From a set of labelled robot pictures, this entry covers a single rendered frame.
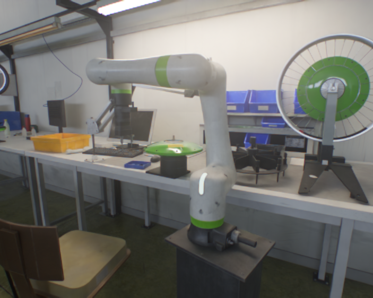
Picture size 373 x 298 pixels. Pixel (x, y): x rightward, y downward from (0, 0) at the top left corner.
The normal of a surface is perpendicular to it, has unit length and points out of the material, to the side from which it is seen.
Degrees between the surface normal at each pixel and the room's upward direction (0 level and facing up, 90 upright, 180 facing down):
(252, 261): 0
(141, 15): 90
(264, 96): 90
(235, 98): 90
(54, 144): 94
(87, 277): 0
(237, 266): 0
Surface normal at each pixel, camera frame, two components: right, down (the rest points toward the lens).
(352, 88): -0.26, 0.18
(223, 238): -0.64, -0.02
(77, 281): 0.00, -0.98
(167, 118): -0.49, 0.16
